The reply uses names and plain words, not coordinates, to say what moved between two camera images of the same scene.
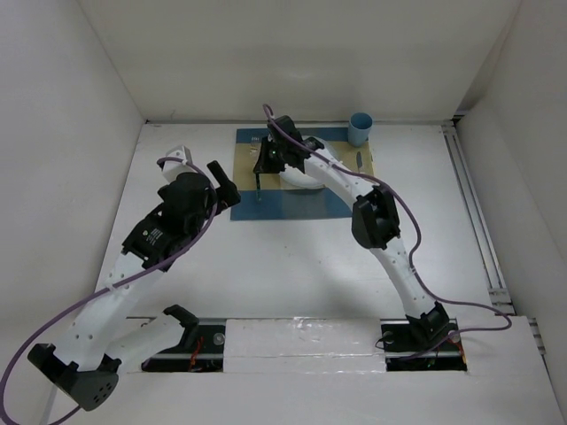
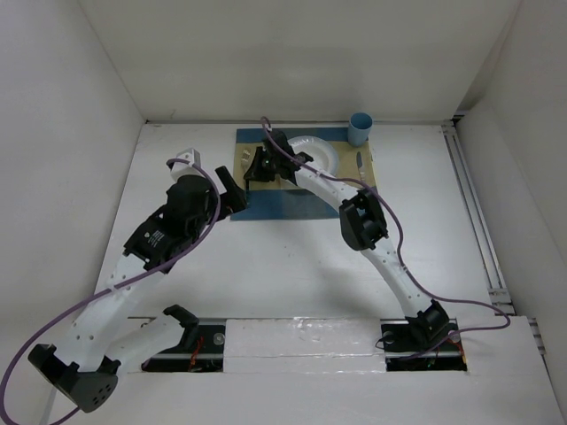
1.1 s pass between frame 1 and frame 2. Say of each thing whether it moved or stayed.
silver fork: moved
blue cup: stayed
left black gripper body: stayed
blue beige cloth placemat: stayed
